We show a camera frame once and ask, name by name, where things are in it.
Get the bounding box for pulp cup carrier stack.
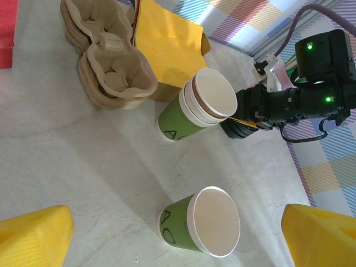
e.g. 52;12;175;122
60;0;156;111

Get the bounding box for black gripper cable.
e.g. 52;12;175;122
280;118;328;144

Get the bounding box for black cup lid stack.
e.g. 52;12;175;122
220;118;259;139

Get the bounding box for yellow folded cloth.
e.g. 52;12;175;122
132;0;211;102

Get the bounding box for green paper cup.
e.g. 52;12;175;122
156;185;241;259

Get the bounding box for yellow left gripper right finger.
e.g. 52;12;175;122
280;204;356;267

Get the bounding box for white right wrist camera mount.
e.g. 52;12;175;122
252;53;289;92

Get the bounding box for red paper gift bag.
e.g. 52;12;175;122
0;0;19;69

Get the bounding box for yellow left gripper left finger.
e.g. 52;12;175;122
0;205;75;267

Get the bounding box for stacked paper cups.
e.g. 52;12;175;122
157;67;239;142

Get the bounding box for brown pulp cup carrier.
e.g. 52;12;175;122
62;0;159;101

